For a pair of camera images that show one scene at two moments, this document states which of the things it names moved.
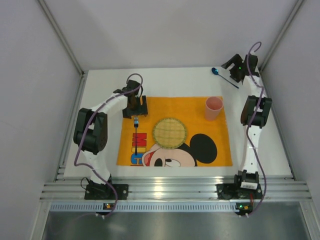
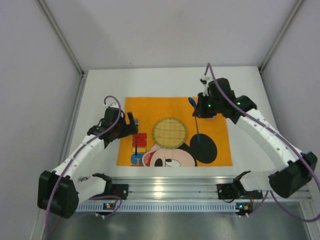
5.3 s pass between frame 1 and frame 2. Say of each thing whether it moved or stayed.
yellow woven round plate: stayed
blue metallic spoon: moved
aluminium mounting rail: stayed
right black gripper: moved
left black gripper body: moved
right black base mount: stayed
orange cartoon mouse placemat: stayed
